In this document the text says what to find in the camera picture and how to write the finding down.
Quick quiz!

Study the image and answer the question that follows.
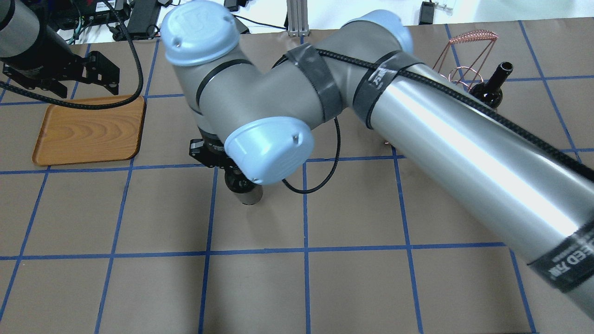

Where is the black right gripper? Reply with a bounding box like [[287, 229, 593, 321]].
[[188, 128, 249, 184]]

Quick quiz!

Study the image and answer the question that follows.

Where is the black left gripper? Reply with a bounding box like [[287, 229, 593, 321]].
[[2, 51, 120, 98]]

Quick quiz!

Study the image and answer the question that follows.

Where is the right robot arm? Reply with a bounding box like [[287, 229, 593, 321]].
[[161, 0, 594, 317]]

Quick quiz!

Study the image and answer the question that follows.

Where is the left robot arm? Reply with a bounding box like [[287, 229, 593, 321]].
[[0, 0, 120, 98]]

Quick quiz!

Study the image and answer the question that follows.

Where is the wooden tray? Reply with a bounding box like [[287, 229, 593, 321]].
[[32, 96, 146, 166]]

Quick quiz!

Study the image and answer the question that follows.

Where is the black power adapter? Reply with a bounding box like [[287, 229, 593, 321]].
[[418, 0, 436, 26]]

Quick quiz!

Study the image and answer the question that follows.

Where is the aluminium frame post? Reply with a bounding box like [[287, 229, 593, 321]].
[[286, 0, 310, 37]]

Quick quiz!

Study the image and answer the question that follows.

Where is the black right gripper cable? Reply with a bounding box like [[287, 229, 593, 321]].
[[271, 46, 594, 194]]

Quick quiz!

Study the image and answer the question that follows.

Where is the copper wire wine basket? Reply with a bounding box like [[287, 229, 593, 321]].
[[433, 28, 499, 90]]

